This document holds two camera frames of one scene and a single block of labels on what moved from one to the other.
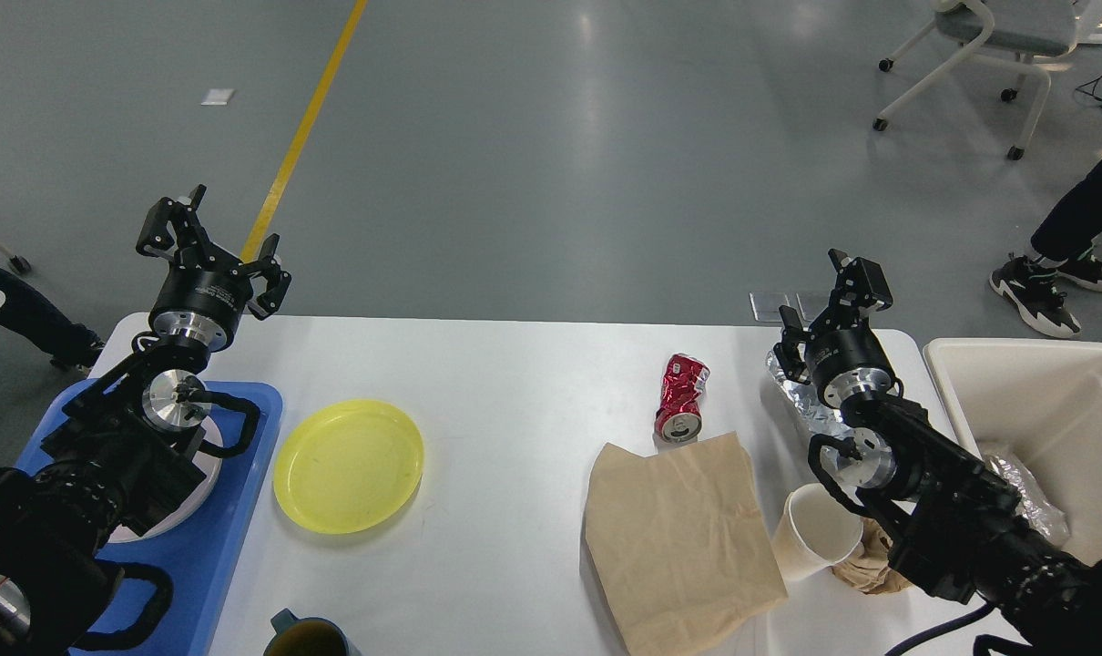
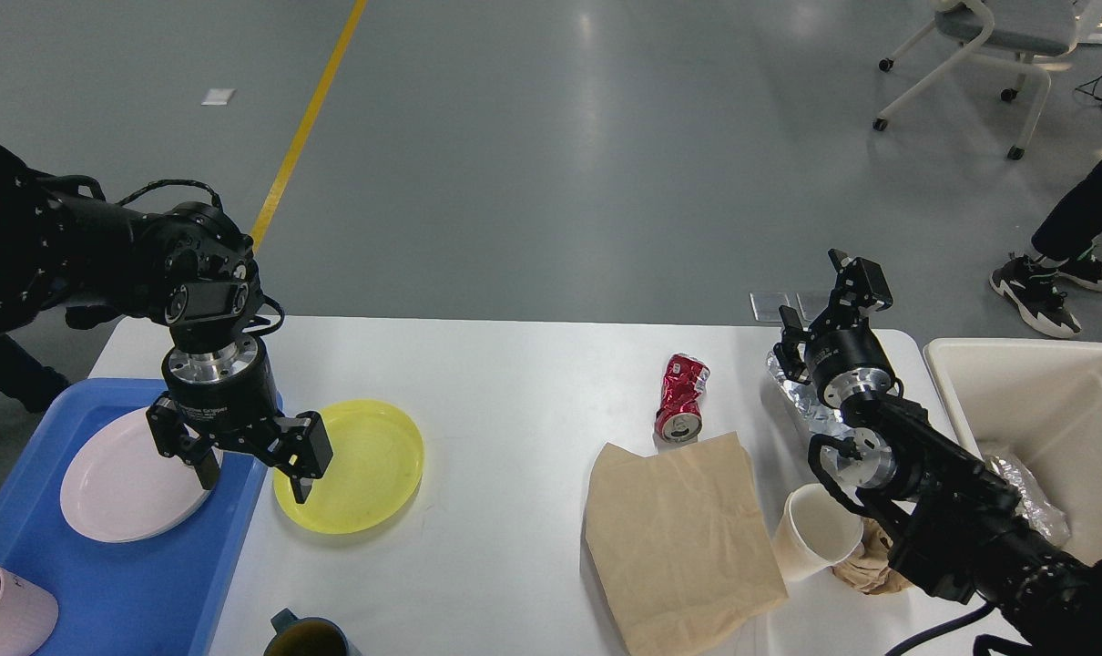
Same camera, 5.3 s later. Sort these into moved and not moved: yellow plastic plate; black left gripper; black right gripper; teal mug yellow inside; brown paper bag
Moved: black left gripper
Not moved: brown paper bag; teal mug yellow inside; black right gripper; yellow plastic plate
